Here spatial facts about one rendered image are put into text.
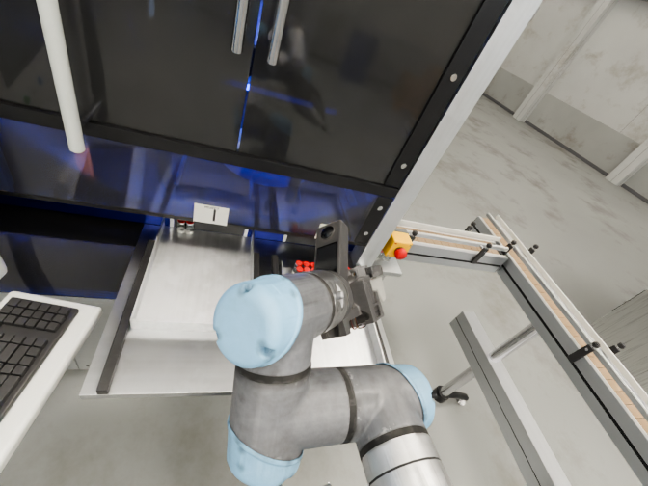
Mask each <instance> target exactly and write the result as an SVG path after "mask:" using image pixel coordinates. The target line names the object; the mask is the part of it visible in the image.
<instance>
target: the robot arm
mask: <svg viewBox="0 0 648 486"><path fill-rule="evenodd" d="M382 276H383V269H382V266H381V265H375V266H370V267H367V265H364V266H359V267H355V268H351V269H348V227H347V226H346V225H345V224H344V223H343V222H342V221H341V220H338V221H335V222H333V223H331V224H328V225H325V226H323V227H320V228H318V229H317V233H316V244H315V257H314V268H313V270H312V271H305V272H299V273H291V274H283V275H275V274H270V275H263V276H260V277H257V278H255V279H253V280H248V281H245V282H240V283H236V284H234V285H233V286H231V287H230V288H229V289H227V290H226V291H225V292H224V294H223V295H222V296H221V298H220V299H219V301H218V303H217V305H216V308H215V311H214V315H213V330H214V331H216V335H217V341H216V343H217V345H218V347H219V349H220V351H221V352H222V354H223V355H224V356H225V357H226V358H227V359H228V360H229V361H230V362H231V363H233V364H234V365H235V370H234V378H233V387H232V397H231V405H230V414H229V417H228V430H229V433H228V450H227V461H228V463H229V468H230V470H231V472H232V473H233V474H234V476H235V477H236V478H237V479H239V480H240V481H241V482H243V483H245V484H247V485H249V486H279V485H281V484H283V483H284V482H285V481H286V480H287V479H288V478H291V477H292V476H293V475H294V474H295V473H296V472H297V470H298V468H299V465H300V460H301V459H302V457H303V453H304V449H311V448H317V447H323V446H334V445H342V444H349V443H356V445H357V449H358V451H359V455H360V458H361V461H362V464H363V468H364V474H365V477H366V481H367V484H368V486H452V484H451V481H450V479H449V477H448V475H447V473H446V469H445V467H444V465H443V463H442V461H441V459H440V456H439V454H438V452H437V450H436V448H435V446H434V444H433V442H432V440H431V438H430V436H429V434H428V432H427V430H426V429H427V428H428V427H429V426H430V425H431V423H432V421H433V418H434V416H435V401H434V400H432V395H431V392H432V389H431V386H430V384H429V382H428V380H427V379H426V377H425V376H424V375H423V374H422V372H421V371H420V370H418V369H417V368H416V367H414V366H412V365H409V364H388V363H379V364H369V365H352V366H337V367H315V368H311V354H312V346H313V339H314V338H316V337H318V336H320V335H321V338H322V340H325V339H329V338H339V337H344V336H348V335H349V334H351V331H350V329H351V328H352V329H353V330H356V329H357V328H358V329H362V328H364V327H365V326H366V324H371V323H375V322H376V321H378V320H379V319H380V318H382V317H383V316H385V315H384V312H383V308H382V305H381V301H382V302H384V301H385V299H386V295H385V290H384V286H383V281H382ZM374 290H375V291H374ZM373 291H374V292H373ZM379 297H380V299H381V301H380V299H379ZM363 325H364V326H363ZM359 326H363V327H361V328H360V327H359ZM354 327H356V328H355V329H354Z"/></svg>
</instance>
